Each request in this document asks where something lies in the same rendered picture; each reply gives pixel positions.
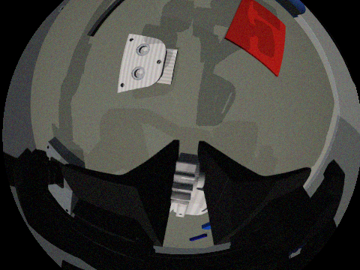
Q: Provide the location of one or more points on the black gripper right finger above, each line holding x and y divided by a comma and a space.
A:
235, 195

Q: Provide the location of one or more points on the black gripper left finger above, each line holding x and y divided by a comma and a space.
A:
144, 193

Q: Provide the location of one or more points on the blue rectangular block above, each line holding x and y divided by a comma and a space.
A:
206, 226

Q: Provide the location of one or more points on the red flat plate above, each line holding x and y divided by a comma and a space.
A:
260, 33

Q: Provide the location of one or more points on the dark grey flat bar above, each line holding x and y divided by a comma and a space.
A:
104, 16

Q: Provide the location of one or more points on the blue rectangular bar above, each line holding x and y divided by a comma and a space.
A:
198, 237

